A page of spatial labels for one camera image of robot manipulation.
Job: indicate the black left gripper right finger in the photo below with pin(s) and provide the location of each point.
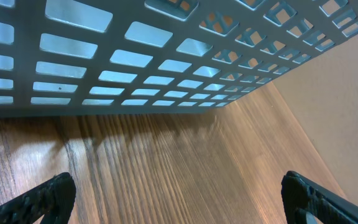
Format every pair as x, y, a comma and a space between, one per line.
305, 201

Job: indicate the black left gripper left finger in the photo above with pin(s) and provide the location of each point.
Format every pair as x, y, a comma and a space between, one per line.
50, 202

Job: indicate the grey plastic shopping basket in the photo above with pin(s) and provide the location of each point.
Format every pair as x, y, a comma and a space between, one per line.
135, 57

